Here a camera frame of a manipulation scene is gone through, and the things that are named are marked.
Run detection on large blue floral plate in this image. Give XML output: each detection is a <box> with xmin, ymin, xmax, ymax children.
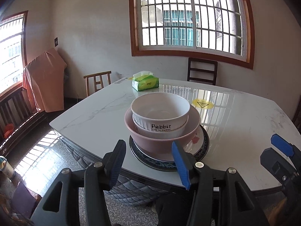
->
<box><xmin>129</xmin><ymin>127</ymin><xmax>210</xmax><ymax>172</ymax></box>

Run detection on white pink-flower plate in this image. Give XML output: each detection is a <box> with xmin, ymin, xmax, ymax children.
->
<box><xmin>133</xmin><ymin>125</ymin><xmax>204</xmax><ymax>162</ymax></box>

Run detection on large pink bowl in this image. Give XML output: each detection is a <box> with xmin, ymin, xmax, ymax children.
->
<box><xmin>125</xmin><ymin>106</ymin><xmax>201</xmax><ymax>154</ymax></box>

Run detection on white Rabbit bowl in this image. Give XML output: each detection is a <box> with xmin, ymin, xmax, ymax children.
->
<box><xmin>132</xmin><ymin>117</ymin><xmax>189</xmax><ymax>139</ymax></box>

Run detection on blue ribbed white bowl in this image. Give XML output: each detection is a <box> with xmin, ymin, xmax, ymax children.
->
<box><xmin>131</xmin><ymin>92</ymin><xmax>190</xmax><ymax>131</ymax></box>

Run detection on yellow hot warning sticker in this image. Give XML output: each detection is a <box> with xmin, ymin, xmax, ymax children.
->
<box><xmin>192</xmin><ymin>98</ymin><xmax>214</xmax><ymax>109</ymax></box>

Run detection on light wooden chair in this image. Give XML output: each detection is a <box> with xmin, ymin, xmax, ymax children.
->
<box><xmin>83</xmin><ymin>71</ymin><xmax>112</xmax><ymax>97</ymax></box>

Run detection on green tissue pack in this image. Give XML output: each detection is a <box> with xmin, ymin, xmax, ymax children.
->
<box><xmin>132</xmin><ymin>70</ymin><xmax>159</xmax><ymax>91</ymax></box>

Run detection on dark wooden chair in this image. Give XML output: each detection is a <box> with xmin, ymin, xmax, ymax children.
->
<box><xmin>187</xmin><ymin>58</ymin><xmax>218</xmax><ymax>86</ymax></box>

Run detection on dark wooden bench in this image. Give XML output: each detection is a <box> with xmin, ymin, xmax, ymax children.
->
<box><xmin>1</xmin><ymin>87</ymin><xmax>46</xmax><ymax>156</ymax></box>

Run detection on white cup on floor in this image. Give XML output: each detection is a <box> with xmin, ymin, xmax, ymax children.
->
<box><xmin>0</xmin><ymin>156</ymin><xmax>15</xmax><ymax>180</ymax></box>

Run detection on orange cloth covered furniture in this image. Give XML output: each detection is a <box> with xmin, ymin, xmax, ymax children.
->
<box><xmin>22</xmin><ymin>48</ymin><xmax>67</xmax><ymax>113</ymax></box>

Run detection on wooden framed barred window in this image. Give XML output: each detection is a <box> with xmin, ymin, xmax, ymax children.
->
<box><xmin>128</xmin><ymin>0</ymin><xmax>255</xmax><ymax>69</ymax></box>

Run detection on side window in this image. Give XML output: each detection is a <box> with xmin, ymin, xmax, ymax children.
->
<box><xmin>1</xmin><ymin>11</ymin><xmax>28</xmax><ymax>95</ymax></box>

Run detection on black wall switch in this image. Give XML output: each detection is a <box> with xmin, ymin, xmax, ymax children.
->
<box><xmin>54</xmin><ymin>37</ymin><xmax>59</xmax><ymax>47</ymax></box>

